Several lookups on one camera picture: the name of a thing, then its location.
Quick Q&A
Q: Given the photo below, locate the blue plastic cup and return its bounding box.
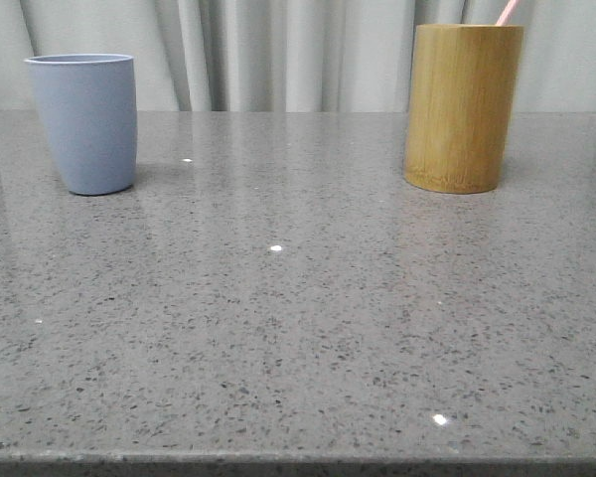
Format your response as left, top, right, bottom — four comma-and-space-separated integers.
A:
24, 54, 138, 196

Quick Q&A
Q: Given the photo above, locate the grey pleated curtain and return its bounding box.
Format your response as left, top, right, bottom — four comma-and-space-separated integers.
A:
0, 0, 596, 113

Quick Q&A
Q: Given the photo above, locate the bamboo cylindrical holder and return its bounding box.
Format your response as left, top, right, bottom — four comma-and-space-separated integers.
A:
404, 24, 523, 194

